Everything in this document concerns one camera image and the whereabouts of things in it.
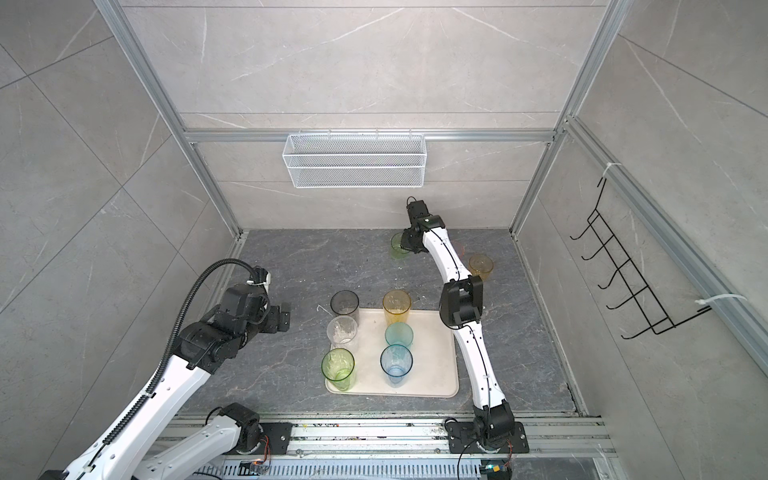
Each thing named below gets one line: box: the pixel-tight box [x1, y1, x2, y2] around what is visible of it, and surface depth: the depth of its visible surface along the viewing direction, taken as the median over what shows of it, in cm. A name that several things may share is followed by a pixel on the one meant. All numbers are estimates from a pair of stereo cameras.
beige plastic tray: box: [325, 308, 459, 398], surface depth 87 cm
